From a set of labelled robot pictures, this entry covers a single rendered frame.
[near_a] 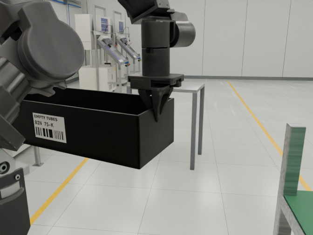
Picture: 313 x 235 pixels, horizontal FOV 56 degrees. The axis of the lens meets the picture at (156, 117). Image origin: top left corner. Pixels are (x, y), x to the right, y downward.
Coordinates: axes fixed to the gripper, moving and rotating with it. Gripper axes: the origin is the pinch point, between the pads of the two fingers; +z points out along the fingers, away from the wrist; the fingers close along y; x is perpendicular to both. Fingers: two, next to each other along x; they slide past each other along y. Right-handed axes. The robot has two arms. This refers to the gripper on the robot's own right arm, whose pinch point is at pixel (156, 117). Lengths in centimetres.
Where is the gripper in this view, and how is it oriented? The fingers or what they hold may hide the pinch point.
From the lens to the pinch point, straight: 62.7
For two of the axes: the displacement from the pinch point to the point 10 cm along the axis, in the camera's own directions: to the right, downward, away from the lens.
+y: -8.9, -1.1, 4.3
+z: 0.1, 9.6, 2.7
